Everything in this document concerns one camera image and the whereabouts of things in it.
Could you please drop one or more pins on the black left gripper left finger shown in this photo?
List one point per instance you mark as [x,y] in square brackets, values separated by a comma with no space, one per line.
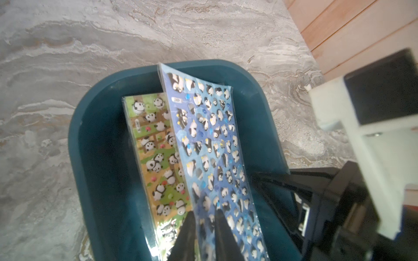
[184,247]

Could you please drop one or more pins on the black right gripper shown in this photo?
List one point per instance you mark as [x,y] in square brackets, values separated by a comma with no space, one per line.
[329,215]

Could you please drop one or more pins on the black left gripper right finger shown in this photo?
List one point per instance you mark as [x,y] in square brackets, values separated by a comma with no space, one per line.
[225,244]

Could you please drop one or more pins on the green panda sticker sheet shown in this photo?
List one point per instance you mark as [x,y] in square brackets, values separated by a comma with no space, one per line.
[149,124]

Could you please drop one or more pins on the teal plastic storage box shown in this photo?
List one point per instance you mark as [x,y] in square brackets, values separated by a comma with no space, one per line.
[111,194]

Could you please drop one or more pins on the blue penguin sticker sheet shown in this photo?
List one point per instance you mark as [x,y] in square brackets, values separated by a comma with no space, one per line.
[205,131]

